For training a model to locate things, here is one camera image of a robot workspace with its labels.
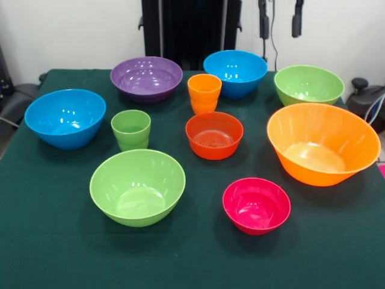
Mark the green plastic bowl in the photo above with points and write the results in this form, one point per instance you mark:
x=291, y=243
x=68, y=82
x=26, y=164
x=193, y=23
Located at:
x=136, y=192
x=308, y=85

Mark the orange plastic cup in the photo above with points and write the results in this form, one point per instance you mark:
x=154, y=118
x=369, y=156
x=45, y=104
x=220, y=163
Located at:
x=204, y=96

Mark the green plastic cup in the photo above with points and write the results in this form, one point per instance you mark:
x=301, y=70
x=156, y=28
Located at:
x=130, y=135

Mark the red-orange plastic bowl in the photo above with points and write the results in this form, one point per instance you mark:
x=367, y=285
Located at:
x=214, y=150

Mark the pink plastic bowl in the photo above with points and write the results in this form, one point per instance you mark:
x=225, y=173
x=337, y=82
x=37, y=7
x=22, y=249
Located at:
x=255, y=207

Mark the dark grey chair base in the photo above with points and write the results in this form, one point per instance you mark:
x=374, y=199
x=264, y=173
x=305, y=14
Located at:
x=18, y=99
x=364, y=102

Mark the dark green table cloth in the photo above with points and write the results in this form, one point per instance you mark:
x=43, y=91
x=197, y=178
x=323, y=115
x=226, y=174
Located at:
x=192, y=259

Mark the blue plastic bowl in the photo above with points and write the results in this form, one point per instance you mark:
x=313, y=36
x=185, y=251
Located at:
x=237, y=69
x=64, y=120

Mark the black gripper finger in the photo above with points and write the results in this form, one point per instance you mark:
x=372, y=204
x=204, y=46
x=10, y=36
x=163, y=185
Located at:
x=264, y=27
x=297, y=27

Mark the pink plastic cup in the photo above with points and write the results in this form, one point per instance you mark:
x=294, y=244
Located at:
x=382, y=171

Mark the large orange plastic bowl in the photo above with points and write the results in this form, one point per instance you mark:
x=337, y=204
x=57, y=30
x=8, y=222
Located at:
x=322, y=144

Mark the purple plastic bowl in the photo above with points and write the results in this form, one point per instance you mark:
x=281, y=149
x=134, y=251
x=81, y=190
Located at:
x=146, y=78

